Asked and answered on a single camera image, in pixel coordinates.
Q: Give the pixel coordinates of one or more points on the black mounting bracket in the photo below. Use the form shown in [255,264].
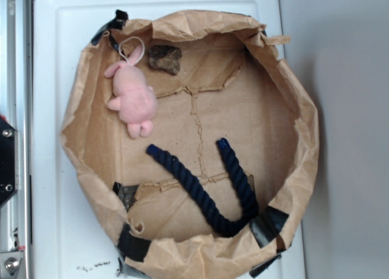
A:
[8,161]

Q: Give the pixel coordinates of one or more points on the brown paper bag container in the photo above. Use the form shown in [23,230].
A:
[232,85]

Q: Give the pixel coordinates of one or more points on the aluminium frame rail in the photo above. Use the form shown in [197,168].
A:
[16,100]

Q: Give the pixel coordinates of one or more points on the pink plush bunny toy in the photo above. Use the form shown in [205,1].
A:
[134,100]

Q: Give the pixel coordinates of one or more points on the brown rock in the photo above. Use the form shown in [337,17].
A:
[166,58]

